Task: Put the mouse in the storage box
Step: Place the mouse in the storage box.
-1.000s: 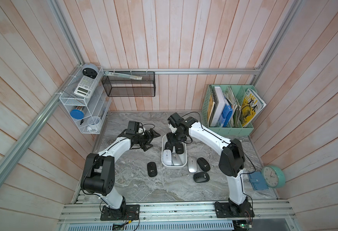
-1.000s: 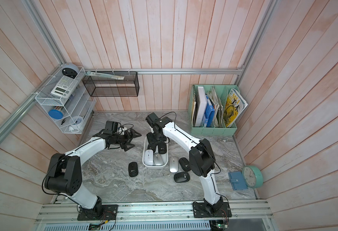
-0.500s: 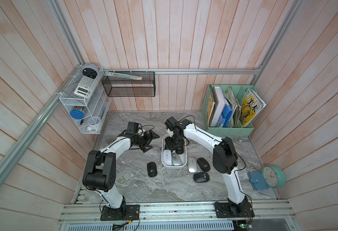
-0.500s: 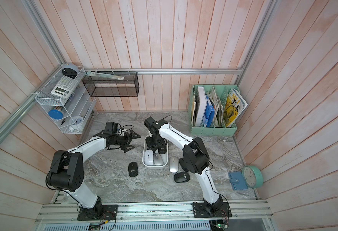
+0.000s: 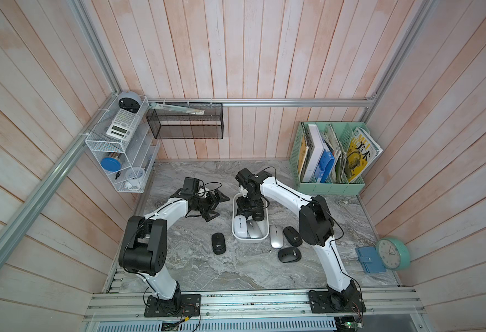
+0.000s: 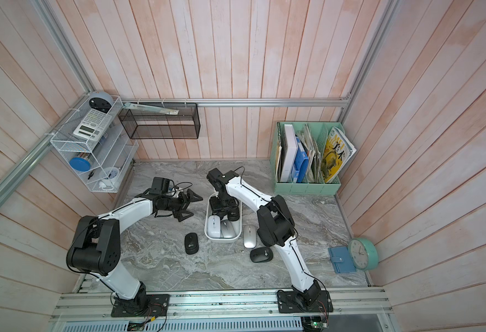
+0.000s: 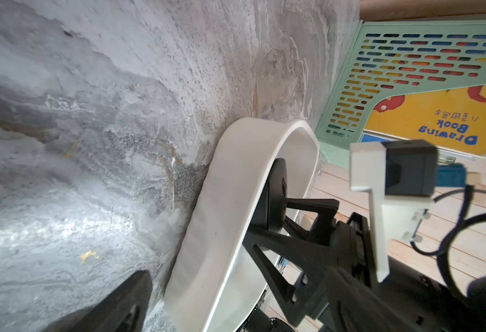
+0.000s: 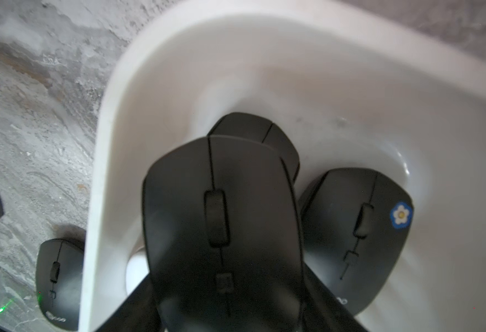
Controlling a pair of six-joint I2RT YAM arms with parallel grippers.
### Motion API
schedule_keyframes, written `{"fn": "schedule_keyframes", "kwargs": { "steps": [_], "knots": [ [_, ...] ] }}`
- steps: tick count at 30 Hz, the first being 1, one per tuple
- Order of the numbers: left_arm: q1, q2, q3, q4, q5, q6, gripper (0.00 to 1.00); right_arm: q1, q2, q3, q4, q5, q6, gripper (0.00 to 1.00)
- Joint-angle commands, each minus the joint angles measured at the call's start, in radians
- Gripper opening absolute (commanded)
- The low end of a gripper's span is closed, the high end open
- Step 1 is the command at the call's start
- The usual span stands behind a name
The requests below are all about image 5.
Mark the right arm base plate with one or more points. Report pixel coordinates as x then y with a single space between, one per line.
331 301

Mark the blue wallet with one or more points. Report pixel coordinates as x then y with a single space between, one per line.
370 260

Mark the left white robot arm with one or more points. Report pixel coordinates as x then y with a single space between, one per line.
145 242

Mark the white storage box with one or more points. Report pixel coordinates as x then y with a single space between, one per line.
264 225

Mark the blue folder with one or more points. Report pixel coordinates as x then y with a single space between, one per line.
325 165

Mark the white cup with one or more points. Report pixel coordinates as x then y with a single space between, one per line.
134 178

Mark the blue lid jar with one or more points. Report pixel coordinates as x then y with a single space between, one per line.
111 162

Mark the round grey speaker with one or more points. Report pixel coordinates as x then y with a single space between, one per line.
129 101

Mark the white book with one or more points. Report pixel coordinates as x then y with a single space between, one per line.
316 149

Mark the green file organizer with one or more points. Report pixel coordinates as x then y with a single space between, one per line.
344 130

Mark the yellow magazine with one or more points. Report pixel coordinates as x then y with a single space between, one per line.
362 151

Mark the black wire basket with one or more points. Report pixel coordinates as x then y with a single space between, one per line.
186 120

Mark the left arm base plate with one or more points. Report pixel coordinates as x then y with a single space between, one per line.
187 305

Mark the aluminium rail frame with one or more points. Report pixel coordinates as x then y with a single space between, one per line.
386 309

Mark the white wire shelf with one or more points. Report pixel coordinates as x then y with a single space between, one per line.
140 151

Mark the green alarm clock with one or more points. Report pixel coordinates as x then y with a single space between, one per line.
393 253

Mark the black mouse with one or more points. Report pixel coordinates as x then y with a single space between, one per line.
293 237
289 255
258 215
218 243

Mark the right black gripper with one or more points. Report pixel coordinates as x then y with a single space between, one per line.
241 206

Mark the white mouse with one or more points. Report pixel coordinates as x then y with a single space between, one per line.
240 227

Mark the white calculator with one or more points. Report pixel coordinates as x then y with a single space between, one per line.
123 125

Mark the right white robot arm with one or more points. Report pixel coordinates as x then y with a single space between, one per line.
315 223

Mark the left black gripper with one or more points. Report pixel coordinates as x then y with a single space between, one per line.
213 203

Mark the silver mouse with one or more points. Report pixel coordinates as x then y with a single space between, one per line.
253 230
276 236

